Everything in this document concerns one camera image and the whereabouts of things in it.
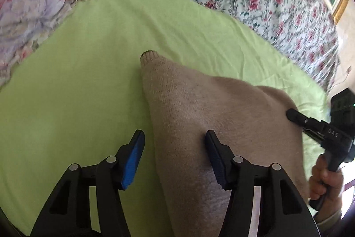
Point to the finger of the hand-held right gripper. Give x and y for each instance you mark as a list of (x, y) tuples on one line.
[(302, 121)]

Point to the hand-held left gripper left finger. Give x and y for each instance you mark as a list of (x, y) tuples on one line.
[(133, 160)]

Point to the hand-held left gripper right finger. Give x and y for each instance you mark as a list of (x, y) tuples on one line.
[(216, 162)]

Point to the beige knit sweater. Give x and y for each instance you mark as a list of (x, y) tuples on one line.
[(194, 109)]

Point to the person's right forearm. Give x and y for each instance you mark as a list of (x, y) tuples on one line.
[(330, 216)]

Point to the person's right hand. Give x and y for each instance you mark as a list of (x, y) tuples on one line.
[(334, 187)]

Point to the light green bed sheet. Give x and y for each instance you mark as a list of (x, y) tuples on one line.
[(83, 81)]

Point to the pastel floral pillow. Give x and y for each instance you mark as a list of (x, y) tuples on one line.
[(36, 3)]

